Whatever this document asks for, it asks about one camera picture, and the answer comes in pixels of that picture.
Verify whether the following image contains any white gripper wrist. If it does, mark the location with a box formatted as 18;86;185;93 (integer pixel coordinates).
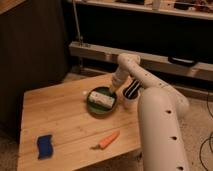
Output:
109;67;129;94

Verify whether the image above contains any green ceramic bowl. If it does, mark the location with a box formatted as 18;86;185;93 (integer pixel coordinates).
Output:
86;86;117;116

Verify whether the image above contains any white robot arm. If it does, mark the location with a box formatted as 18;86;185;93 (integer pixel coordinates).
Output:
110;53;190;171

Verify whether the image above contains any white rectangular block in bowl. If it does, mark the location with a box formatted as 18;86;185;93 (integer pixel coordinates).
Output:
89;91;115;108

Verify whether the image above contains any black white striped item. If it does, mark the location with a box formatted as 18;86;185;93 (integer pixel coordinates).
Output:
123;79;141;99

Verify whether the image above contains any white cup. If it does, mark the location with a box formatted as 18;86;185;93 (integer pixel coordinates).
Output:
123;92;138;110

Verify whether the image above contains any orange carrot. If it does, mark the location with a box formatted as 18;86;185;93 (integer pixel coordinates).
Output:
92;131;120;150

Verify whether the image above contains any wooden table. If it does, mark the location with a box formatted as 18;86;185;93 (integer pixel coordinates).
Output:
18;74;140;171

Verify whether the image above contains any blue sponge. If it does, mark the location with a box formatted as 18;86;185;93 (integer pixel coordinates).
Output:
37;135;53;160

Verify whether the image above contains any vertical metal pole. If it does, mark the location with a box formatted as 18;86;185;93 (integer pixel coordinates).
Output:
72;0;83;71

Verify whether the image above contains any upper shelf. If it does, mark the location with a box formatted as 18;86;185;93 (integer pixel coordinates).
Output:
67;0;213;21

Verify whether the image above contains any metal rail beam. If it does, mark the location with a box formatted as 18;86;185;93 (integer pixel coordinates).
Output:
69;41;213;81

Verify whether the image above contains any black handle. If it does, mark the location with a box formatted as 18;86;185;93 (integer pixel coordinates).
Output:
168;57;198;67

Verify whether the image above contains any black cable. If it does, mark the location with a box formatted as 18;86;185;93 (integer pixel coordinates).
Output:
199;131;213;168

